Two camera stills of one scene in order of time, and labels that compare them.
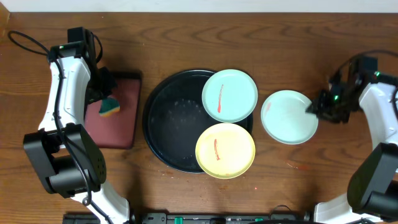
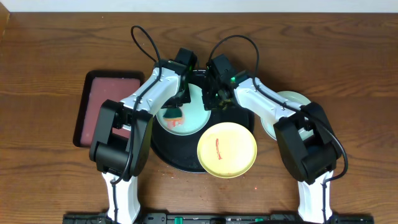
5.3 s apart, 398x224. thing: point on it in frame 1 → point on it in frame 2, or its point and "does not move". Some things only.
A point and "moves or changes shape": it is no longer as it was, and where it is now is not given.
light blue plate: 229,96 moves or changes shape
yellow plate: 225,150 does not move
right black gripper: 319,107 → 209,104
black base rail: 198,218 does not move
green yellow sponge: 109,106 moves or changes shape
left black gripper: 111,85 → 186,99
